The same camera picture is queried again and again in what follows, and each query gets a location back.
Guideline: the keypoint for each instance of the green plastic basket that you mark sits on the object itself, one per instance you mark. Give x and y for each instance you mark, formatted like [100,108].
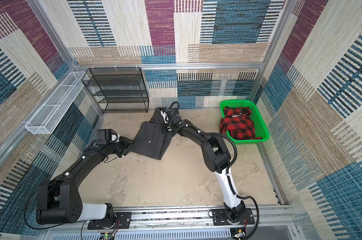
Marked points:
[260,126]

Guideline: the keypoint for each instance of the black wire shelf rack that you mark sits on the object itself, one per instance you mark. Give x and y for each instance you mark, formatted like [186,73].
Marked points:
[118,90]

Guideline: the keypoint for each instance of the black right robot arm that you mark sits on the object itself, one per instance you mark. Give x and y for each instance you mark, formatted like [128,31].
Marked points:
[216,157]

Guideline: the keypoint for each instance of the white wire mesh tray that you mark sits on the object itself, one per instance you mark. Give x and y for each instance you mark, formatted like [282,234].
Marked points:
[49,115]

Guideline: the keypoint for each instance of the dark grey striped shirt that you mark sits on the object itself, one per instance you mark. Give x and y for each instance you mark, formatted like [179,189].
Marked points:
[150,141]

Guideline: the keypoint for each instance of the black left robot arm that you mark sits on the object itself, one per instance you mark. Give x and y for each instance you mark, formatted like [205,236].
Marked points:
[58,201]

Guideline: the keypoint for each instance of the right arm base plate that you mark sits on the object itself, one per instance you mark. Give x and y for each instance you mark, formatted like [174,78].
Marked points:
[223,217]

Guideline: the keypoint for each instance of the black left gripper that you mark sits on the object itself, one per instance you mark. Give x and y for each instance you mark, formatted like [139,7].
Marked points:
[125,142]

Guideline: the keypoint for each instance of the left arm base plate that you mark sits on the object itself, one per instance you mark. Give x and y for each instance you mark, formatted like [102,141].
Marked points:
[119,221]

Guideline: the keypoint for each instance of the red black plaid shirt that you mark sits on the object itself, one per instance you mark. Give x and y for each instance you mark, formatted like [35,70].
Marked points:
[238,124]

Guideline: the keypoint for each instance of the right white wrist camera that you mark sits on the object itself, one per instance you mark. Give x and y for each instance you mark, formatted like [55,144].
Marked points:
[165,116]

